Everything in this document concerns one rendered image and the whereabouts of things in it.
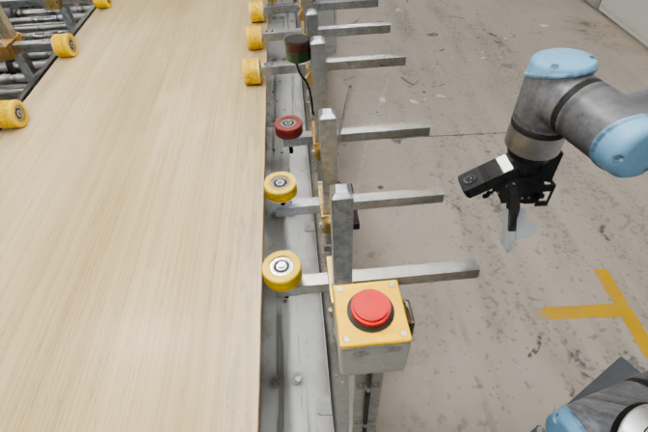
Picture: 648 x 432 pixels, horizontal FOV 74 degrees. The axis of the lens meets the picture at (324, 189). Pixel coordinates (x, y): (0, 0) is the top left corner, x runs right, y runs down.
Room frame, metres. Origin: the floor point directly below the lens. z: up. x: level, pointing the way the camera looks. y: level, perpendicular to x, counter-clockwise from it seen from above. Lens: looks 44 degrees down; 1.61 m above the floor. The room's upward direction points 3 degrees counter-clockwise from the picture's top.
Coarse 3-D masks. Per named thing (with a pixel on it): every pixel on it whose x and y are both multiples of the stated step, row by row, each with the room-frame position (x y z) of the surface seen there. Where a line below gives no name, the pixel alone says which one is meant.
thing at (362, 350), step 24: (336, 288) 0.26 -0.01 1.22; (360, 288) 0.25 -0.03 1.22; (384, 288) 0.25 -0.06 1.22; (336, 312) 0.23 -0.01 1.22; (336, 336) 0.24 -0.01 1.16; (360, 336) 0.20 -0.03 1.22; (384, 336) 0.20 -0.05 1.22; (408, 336) 0.20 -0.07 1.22; (360, 360) 0.19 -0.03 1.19; (384, 360) 0.19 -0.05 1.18
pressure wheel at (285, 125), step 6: (276, 120) 1.04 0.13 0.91; (282, 120) 1.04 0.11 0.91; (288, 120) 1.03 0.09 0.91; (294, 120) 1.03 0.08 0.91; (300, 120) 1.03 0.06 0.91; (276, 126) 1.00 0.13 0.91; (282, 126) 1.00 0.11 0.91; (288, 126) 1.00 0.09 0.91; (294, 126) 1.00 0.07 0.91; (300, 126) 1.00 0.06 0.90; (276, 132) 1.00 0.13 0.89; (282, 132) 0.99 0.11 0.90; (288, 132) 0.98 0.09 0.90; (294, 132) 0.99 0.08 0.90; (300, 132) 1.00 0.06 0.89; (282, 138) 0.99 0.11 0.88; (288, 138) 0.98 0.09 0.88; (294, 138) 0.99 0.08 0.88
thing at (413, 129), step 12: (348, 132) 1.02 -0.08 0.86; (360, 132) 1.02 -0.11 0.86; (372, 132) 1.02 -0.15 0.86; (384, 132) 1.02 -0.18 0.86; (396, 132) 1.02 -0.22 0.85; (408, 132) 1.03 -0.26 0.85; (420, 132) 1.03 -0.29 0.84; (288, 144) 1.00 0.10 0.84; (300, 144) 1.01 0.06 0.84; (312, 144) 1.01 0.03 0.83
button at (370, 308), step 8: (360, 296) 0.24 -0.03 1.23; (368, 296) 0.24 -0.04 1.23; (376, 296) 0.24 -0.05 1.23; (384, 296) 0.24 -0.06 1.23; (352, 304) 0.23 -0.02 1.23; (360, 304) 0.23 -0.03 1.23; (368, 304) 0.23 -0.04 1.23; (376, 304) 0.23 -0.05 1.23; (384, 304) 0.23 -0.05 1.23; (352, 312) 0.22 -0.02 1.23; (360, 312) 0.22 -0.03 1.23; (368, 312) 0.22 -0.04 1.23; (376, 312) 0.22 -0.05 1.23; (384, 312) 0.22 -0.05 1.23; (360, 320) 0.21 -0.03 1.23; (368, 320) 0.21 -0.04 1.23; (376, 320) 0.21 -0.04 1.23; (384, 320) 0.21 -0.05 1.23
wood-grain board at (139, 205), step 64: (128, 0) 2.07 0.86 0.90; (192, 0) 2.03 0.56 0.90; (64, 64) 1.46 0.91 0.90; (128, 64) 1.44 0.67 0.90; (192, 64) 1.41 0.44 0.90; (64, 128) 1.05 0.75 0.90; (128, 128) 1.04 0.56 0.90; (192, 128) 1.02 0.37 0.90; (256, 128) 1.01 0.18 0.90; (0, 192) 0.79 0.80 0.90; (64, 192) 0.78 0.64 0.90; (128, 192) 0.77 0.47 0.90; (192, 192) 0.76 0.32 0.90; (256, 192) 0.74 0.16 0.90; (0, 256) 0.58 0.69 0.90; (64, 256) 0.57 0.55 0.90; (128, 256) 0.57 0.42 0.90; (192, 256) 0.56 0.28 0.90; (256, 256) 0.55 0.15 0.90; (0, 320) 0.43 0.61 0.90; (64, 320) 0.42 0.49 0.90; (128, 320) 0.42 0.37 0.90; (192, 320) 0.41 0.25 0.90; (256, 320) 0.41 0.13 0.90; (0, 384) 0.31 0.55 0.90; (64, 384) 0.31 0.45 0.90; (128, 384) 0.30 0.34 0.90; (192, 384) 0.30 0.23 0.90; (256, 384) 0.29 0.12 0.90
